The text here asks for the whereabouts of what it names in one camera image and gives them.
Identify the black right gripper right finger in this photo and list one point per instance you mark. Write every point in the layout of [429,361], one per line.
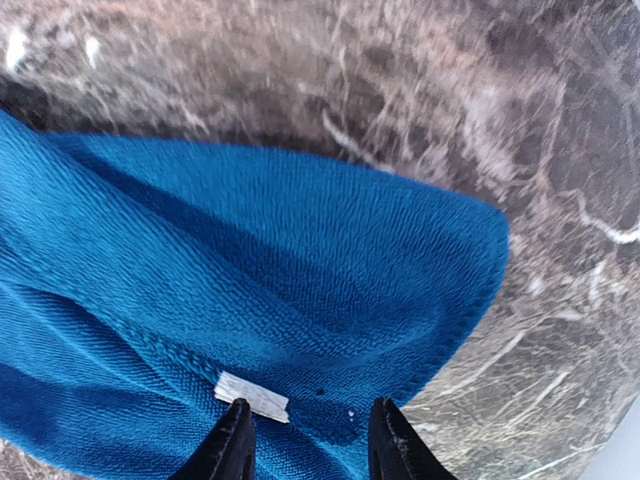
[395,450]

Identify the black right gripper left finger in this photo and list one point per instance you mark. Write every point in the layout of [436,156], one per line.
[227,452]

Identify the royal blue microfiber towel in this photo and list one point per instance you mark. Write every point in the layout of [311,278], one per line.
[138,274]

